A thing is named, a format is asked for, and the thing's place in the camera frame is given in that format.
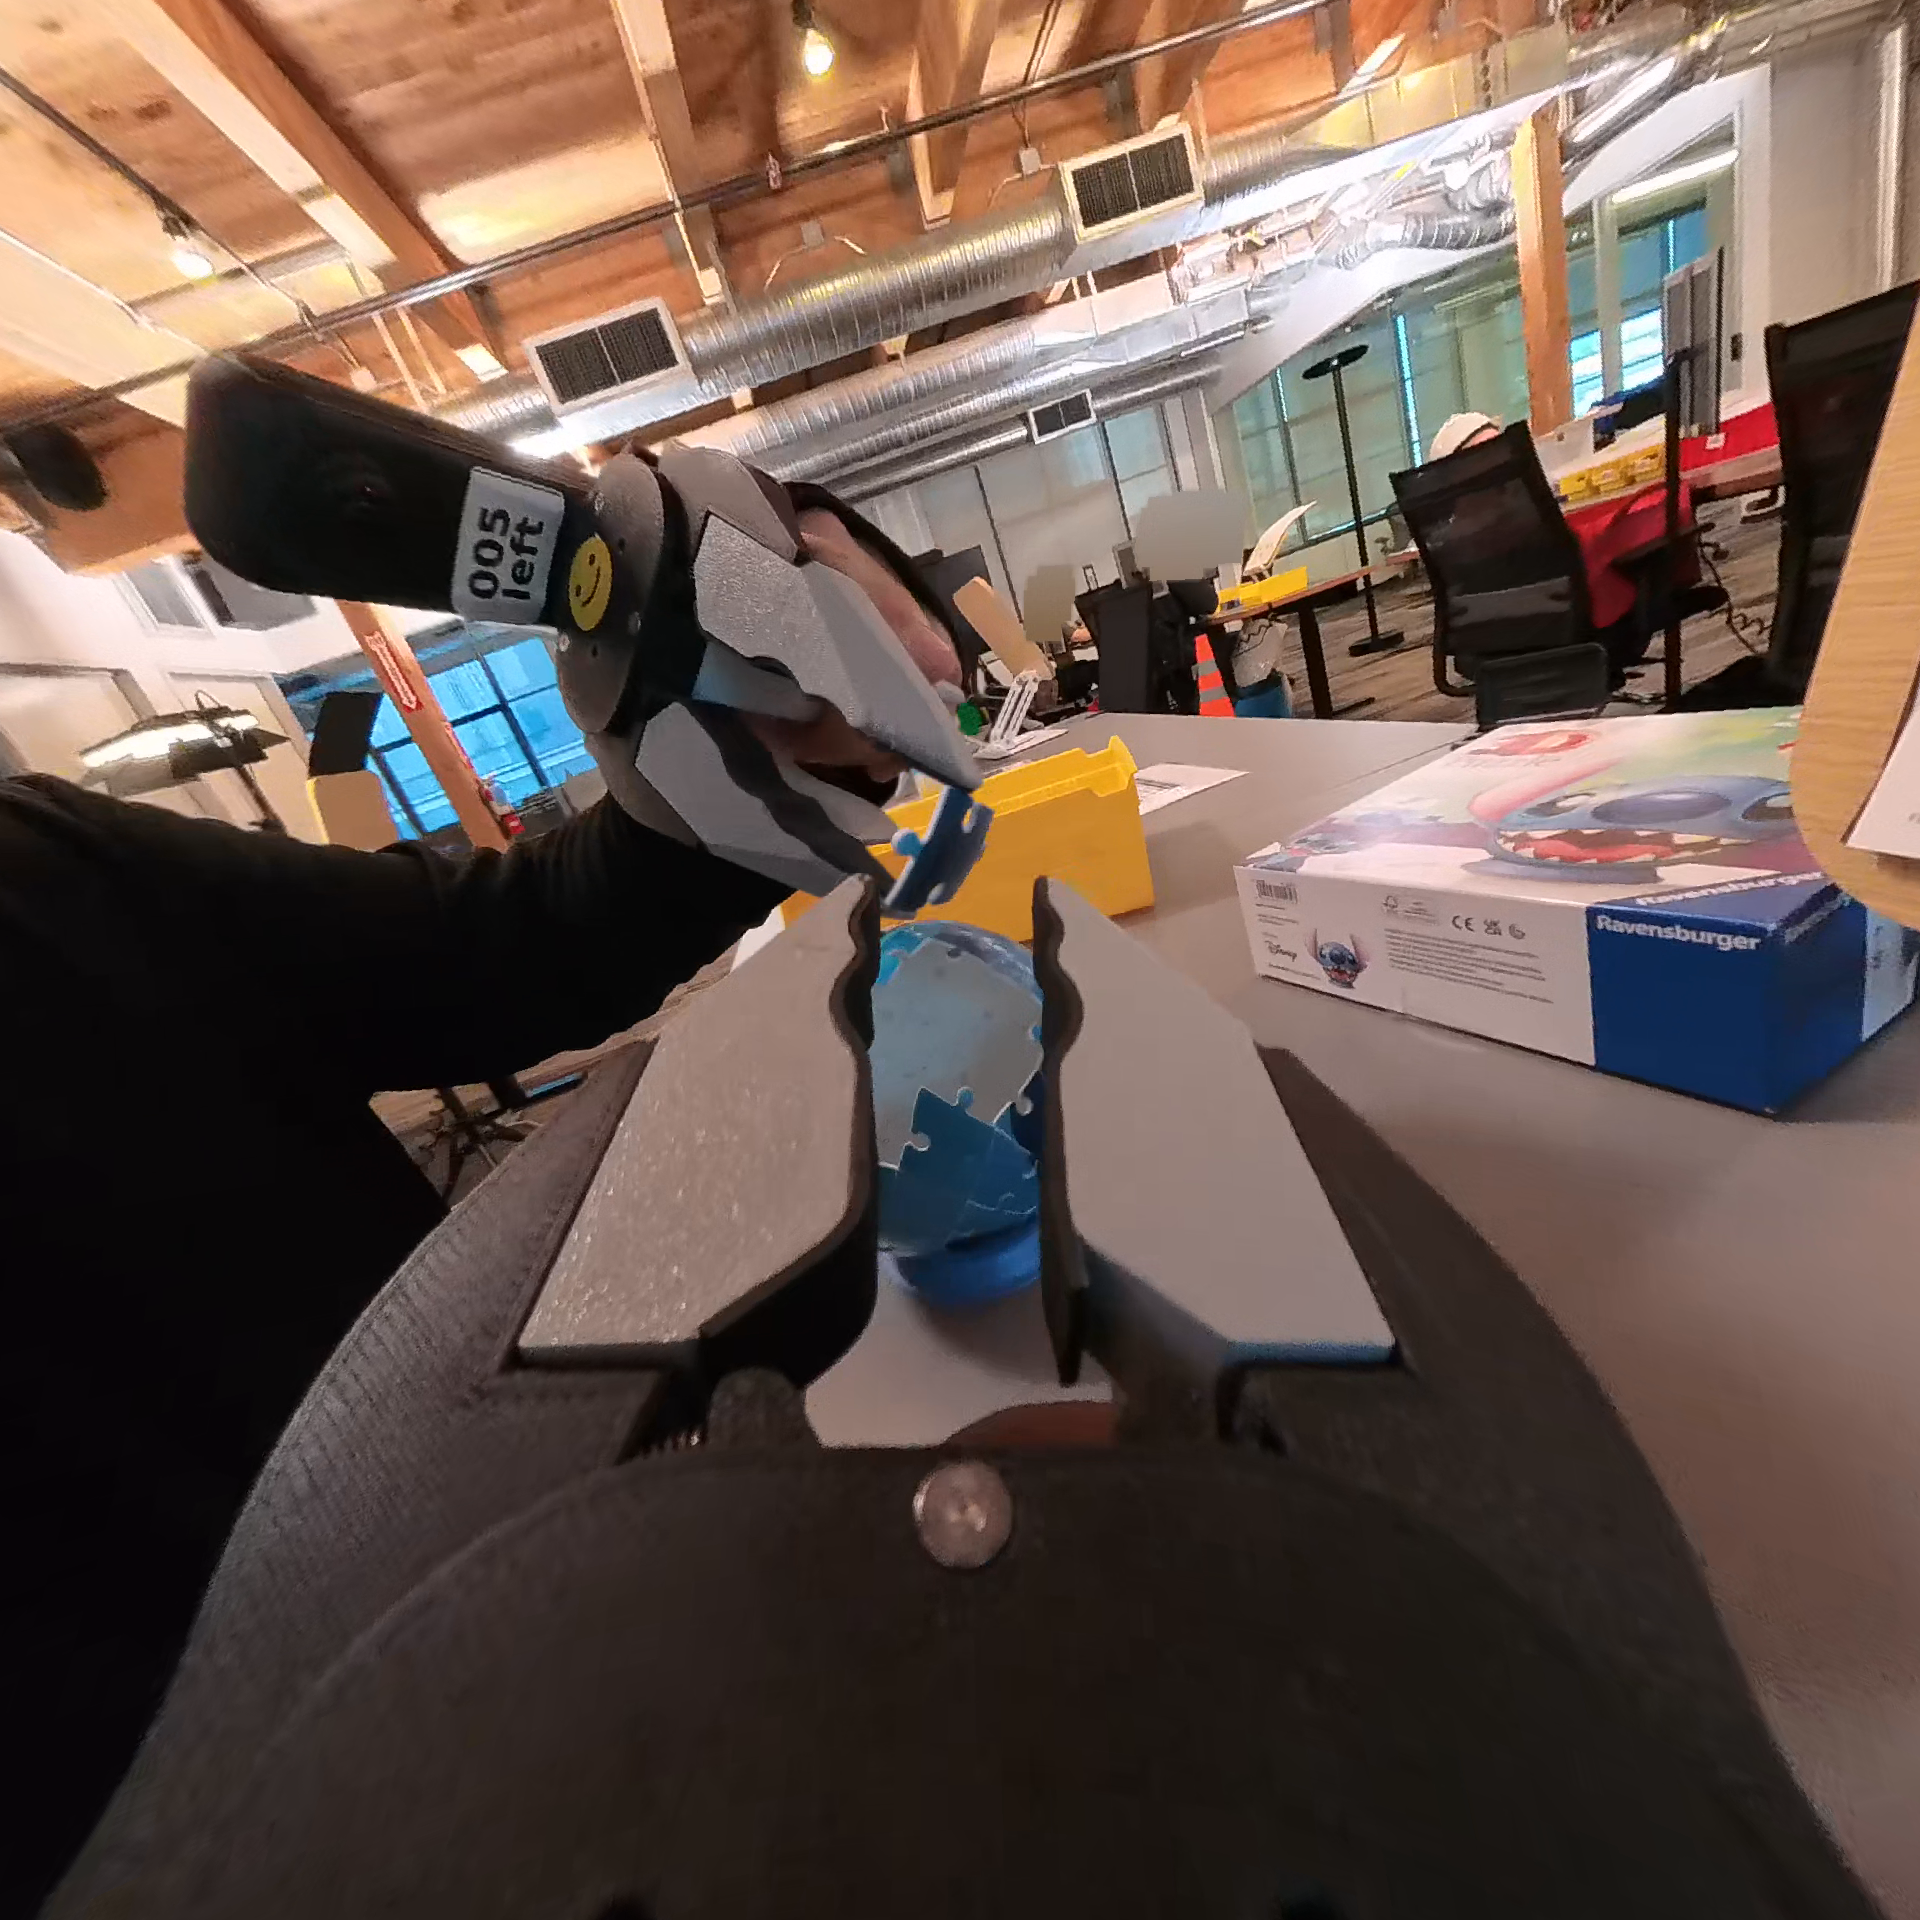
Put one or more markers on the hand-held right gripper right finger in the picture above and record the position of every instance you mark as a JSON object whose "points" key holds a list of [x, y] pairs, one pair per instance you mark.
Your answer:
{"points": [[1200, 1185]]}

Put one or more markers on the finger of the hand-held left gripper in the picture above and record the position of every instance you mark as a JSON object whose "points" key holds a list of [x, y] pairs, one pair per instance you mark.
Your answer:
{"points": [[817, 645], [720, 779]]}

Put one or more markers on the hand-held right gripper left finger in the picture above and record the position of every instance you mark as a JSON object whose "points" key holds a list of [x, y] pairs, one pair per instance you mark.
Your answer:
{"points": [[705, 1185]]}

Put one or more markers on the blue puzzle piece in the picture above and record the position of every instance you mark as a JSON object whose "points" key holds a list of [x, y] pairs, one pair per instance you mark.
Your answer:
{"points": [[938, 847]]}

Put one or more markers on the blue ball stand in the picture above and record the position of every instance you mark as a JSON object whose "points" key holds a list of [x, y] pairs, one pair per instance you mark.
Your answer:
{"points": [[967, 1276]]}

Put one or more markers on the blue puzzle ball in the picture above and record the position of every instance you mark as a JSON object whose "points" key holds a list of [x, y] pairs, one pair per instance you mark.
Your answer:
{"points": [[959, 1035]]}

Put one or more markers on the yellow plastic bin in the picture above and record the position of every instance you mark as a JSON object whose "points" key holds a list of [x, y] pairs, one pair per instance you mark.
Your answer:
{"points": [[1103, 878], [1268, 595], [1065, 787]]}

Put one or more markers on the person's left forearm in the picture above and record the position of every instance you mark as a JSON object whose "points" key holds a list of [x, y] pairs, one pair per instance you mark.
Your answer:
{"points": [[375, 931]]}

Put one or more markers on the white and blue puzzle box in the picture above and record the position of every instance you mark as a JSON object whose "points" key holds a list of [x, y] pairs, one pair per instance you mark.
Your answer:
{"points": [[1499, 974]]}

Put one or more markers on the person's left hand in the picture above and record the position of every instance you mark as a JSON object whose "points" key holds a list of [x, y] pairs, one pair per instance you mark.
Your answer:
{"points": [[893, 614]]}

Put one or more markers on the wooden sign board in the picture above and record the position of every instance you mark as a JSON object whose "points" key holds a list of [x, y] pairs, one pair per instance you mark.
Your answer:
{"points": [[1860, 675], [997, 622]]}

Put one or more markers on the white folding stand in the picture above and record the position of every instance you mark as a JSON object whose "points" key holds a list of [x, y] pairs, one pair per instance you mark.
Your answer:
{"points": [[1020, 713]]}

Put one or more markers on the black ceiling speaker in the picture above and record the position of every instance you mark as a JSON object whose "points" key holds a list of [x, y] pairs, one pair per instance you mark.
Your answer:
{"points": [[53, 472]]}

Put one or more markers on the white air vent grille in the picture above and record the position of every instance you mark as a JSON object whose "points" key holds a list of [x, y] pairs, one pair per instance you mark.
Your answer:
{"points": [[607, 357], [1132, 180]]}

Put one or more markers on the studio light on tripod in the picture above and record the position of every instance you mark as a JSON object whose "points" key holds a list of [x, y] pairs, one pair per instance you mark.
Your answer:
{"points": [[165, 743]]}

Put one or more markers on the small air vent grille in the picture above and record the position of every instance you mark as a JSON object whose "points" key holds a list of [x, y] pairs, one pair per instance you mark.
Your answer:
{"points": [[1060, 417]]}

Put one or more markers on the orange traffic cone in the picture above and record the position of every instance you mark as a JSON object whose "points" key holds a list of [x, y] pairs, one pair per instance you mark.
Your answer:
{"points": [[1209, 683]]}

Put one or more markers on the white paper label sheet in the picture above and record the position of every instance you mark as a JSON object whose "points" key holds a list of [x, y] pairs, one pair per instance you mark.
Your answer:
{"points": [[1192, 787]]}

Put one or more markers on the black floor lamp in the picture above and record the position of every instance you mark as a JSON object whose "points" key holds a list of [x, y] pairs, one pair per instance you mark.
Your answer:
{"points": [[1335, 360]]}

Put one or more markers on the black office chair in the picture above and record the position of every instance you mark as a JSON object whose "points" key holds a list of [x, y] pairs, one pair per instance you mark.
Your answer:
{"points": [[1837, 449], [1484, 556]]}

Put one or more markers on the white cap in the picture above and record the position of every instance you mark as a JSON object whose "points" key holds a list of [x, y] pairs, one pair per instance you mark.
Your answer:
{"points": [[1463, 434]]}

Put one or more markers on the red cloth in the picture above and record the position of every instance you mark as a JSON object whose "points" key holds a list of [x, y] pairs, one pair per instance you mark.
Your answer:
{"points": [[1636, 556]]}

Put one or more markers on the wooden pillar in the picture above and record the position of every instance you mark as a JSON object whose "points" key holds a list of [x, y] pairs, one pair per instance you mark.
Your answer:
{"points": [[1541, 300]]}

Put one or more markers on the row of yellow bins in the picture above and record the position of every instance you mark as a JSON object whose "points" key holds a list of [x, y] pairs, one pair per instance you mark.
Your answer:
{"points": [[1613, 472]]}

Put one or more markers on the silver ventilation duct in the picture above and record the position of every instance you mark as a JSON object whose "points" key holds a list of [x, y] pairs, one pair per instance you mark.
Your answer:
{"points": [[959, 375], [840, 284]]}

